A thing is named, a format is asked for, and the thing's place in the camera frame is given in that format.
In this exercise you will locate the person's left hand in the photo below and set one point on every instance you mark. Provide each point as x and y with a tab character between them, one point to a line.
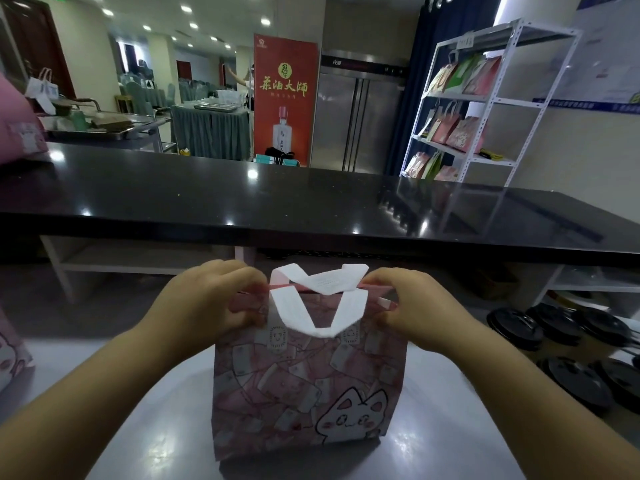
205	304

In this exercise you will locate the person's right hand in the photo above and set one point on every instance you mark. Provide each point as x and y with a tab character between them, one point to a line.
425	312

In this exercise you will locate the person's right thumb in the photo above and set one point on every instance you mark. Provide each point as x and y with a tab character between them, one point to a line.
400	317

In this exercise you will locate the person's left thumb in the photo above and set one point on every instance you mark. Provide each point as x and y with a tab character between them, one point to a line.
247	312

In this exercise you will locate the pink cat print tote bag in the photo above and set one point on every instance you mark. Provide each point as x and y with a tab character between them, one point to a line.
300	384

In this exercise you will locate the person's left forearm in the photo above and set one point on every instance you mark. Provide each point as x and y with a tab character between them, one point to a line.
90	399

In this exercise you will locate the person's right forearm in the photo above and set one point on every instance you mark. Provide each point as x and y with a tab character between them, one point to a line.
530	409

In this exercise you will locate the black stone counter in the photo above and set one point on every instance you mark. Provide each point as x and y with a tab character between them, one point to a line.
250	199

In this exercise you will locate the stack of black round lids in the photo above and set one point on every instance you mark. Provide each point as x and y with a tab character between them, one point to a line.
515	328
575	384
555	317
622	382
602	325

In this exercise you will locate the white under-counter shelf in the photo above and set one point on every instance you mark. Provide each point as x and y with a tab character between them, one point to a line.
125	267
595	282

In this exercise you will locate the row of colourful gift bags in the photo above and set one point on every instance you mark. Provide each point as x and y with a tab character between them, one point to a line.
430	167
455	132
470	74

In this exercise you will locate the table with grey cloth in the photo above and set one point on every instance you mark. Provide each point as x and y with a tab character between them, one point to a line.
212	134

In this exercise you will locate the yellow item on rack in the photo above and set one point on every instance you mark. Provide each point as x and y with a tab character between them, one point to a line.
491	155

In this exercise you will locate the stainless steel refrigerator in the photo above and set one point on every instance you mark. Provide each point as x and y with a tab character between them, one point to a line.
357	119

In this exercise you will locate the red standing banner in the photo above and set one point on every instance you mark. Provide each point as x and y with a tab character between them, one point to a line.
285	109

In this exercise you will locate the metal tray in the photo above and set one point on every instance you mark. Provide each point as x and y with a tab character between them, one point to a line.
215	107

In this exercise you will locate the stainless steel cart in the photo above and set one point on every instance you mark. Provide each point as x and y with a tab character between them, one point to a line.
105	128

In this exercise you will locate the white metal shelf rack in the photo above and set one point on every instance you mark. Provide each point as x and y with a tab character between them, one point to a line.
500	101

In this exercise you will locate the group of covered chairs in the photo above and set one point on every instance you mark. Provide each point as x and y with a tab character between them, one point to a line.
150	92

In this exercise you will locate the white paper label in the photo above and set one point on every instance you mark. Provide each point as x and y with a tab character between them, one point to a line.
466	40

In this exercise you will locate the dark blue curtain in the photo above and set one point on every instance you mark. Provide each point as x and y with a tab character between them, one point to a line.
435	29

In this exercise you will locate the large pink bag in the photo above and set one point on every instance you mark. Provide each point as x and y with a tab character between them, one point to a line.
17	119

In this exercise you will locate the white tote bag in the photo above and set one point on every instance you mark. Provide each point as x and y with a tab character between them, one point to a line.
41	92

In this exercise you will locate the dark brown door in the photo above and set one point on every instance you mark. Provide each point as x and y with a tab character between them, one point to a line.
35	39

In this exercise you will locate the white and blue wall poster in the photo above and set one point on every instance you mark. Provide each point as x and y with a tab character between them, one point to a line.
600	49

